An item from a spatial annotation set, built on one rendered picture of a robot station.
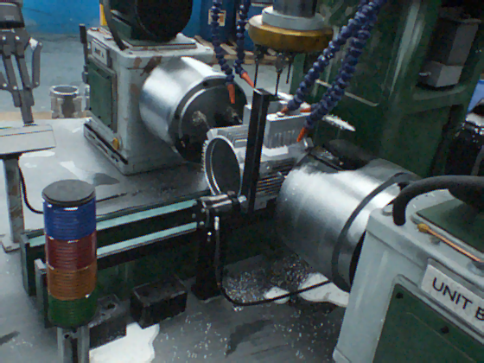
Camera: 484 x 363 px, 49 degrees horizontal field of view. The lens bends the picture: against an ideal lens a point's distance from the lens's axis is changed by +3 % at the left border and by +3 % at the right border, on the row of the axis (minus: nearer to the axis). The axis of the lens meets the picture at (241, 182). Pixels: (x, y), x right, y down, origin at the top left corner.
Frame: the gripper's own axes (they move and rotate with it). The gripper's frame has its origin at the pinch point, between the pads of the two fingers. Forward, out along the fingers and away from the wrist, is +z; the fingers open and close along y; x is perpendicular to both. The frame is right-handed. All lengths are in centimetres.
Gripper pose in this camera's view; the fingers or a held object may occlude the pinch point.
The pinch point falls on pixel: (25, 106)
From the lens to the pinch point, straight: 123.3
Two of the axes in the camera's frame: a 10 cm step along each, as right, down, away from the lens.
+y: 8.1, -1.9, 5.5
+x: -5.6, 0.5, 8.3
